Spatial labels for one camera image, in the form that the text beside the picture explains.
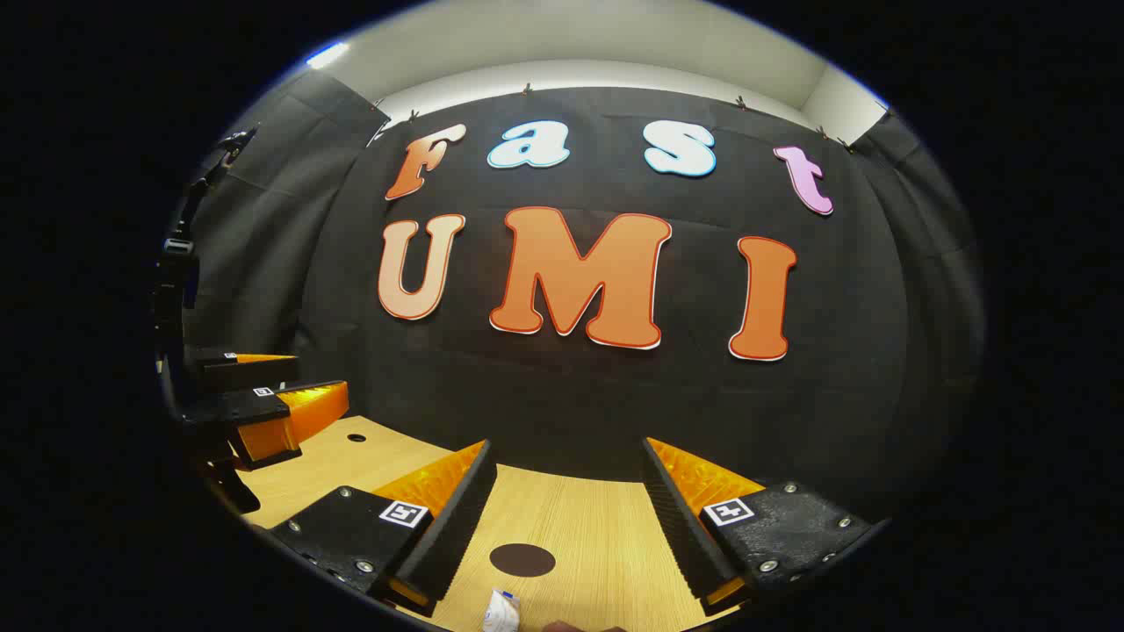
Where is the black backdrop cloth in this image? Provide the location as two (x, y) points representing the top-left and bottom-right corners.
(290, 85), (986, 519)

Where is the dark brown round coaster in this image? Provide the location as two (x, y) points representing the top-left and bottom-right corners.
(489, 542), (557, 578)

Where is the wooden desktop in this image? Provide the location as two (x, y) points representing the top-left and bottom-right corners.
(237, 415), (765, 632)

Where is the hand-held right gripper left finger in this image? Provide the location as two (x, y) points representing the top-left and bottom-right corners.
(268, 439), (499, 618)

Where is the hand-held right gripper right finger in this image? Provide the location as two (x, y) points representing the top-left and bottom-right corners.
(639, 436), (892, 617)

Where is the white toothpaste tube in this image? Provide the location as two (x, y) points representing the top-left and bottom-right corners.
(481, 588), (522, 632)

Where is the plain black side cloth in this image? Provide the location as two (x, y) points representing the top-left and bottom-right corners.
(180, 68), (392, 370)

